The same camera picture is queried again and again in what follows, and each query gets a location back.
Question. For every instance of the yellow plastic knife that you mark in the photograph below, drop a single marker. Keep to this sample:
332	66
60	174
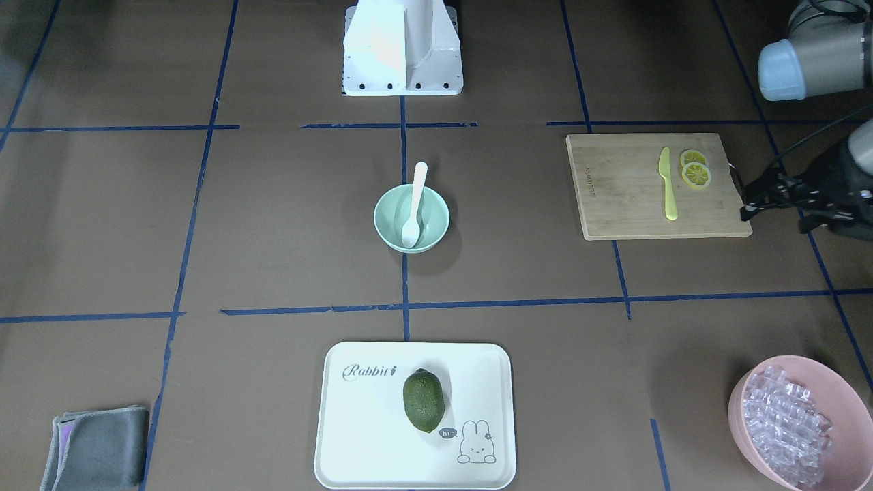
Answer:
665	172

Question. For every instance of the wooden cutting board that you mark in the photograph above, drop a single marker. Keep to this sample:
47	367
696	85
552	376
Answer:
620	193

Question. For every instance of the white pillar mount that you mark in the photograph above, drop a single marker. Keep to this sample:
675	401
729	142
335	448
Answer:
402	48

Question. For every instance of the white spoon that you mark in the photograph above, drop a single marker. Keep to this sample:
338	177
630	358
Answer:
411	229

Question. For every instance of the green avocado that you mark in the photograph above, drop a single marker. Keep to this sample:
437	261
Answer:
423	400

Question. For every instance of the pink bowl with ice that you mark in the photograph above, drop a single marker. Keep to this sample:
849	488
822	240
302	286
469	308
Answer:
801	425

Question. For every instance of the mint green bowl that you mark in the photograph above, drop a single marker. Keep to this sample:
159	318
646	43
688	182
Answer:
393	209

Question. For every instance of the lemon slice lower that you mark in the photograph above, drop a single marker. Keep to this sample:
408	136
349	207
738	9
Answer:
696	175

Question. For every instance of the white tray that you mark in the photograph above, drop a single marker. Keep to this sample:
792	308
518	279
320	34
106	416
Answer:
365	440

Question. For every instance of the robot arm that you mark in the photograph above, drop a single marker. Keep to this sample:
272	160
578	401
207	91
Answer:
827	49

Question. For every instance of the grey folded cloth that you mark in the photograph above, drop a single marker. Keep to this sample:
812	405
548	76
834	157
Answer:
97	450

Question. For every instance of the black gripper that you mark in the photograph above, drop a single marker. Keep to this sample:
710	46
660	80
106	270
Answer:
829	179

